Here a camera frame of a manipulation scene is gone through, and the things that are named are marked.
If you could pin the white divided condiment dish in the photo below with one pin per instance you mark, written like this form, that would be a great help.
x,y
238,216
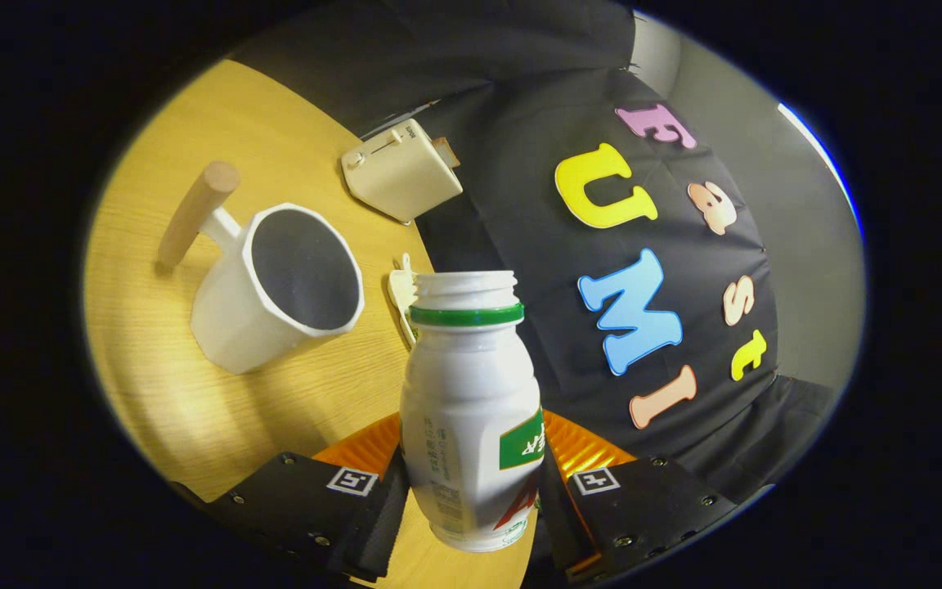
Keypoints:
x,y
400,294

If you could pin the black backdrop cloth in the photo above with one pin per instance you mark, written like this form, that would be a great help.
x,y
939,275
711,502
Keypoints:
x,y
520,245

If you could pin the bread slice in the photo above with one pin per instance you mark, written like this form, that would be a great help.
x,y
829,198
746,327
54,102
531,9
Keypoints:
x,y
445,151

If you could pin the wooden table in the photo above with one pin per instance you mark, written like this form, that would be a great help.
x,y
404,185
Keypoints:
x,y
193,409

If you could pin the white juice bottle green label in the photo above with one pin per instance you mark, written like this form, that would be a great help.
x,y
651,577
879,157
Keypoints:
x,y
463,409

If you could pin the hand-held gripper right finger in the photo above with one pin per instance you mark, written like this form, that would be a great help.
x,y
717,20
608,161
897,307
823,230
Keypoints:
x,y
651,499

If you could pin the cream toaster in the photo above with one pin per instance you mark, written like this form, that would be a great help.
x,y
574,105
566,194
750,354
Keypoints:
x,y
401,176

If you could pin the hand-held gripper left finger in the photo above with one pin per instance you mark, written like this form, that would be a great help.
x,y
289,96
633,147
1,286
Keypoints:
x,y
291,499

